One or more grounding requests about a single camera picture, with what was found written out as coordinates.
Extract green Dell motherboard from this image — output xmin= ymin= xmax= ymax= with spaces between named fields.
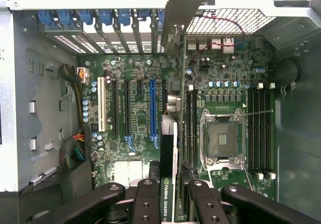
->
xmin=80 ymin=37 xmax=276 ymax=202

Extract metal locking lever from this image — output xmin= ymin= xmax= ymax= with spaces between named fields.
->
xmin=242 ymin=109 xmax=274 ymax=115

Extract black plastic shroud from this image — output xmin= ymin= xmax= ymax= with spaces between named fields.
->
xmin=19 ymin=156 xmax=94 ymax=224

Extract coloured wire bundle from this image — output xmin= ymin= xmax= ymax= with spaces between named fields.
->
xmin=59 ymin=131 xmax=86 ymax=171

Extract RAM slot white latches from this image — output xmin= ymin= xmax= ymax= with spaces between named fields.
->
xmin=268 ymin=82 xmax=276 ymax=180
xmin=256 ymin=82 xmax=264 ymax=180
xmin=186 ymin=84 xmax=194 ymax=172

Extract thin red wire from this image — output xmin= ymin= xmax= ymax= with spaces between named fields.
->
xmin=193 ymin=15 xmax=246 ymax=59

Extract yellow black wire bundle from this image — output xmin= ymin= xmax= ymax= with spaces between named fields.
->
xmin=59 ymin=63 xmax=90 ymax=131

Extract blue expansion slot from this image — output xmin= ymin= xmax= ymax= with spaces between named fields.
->
xmin=149 ymin=79 xmax=158 ymax=148

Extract CPU socket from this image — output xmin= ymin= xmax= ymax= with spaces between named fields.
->
xmin=200 ymin=107 xmax=248 ymax=171

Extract open PC case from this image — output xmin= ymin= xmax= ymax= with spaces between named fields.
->
xmin=0 ymin=0 xmax=321 ymax=224

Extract RAM slot black latches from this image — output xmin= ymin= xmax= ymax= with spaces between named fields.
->
xmin=248 ymin=87 xmax=255 ymax=174
xmin=263 ymin=87 xmax=269 ymax=174
xmin=192 ymin=89 xmax=199 ymax=172

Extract silver chipset heatsink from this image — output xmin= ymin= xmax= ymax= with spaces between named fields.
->
xmin=115 ymin=160 xmax=144 ymax=182

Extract white expansion slot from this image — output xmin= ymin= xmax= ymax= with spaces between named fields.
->
xmin=97 ymin=76 xmax=107 ymax=134

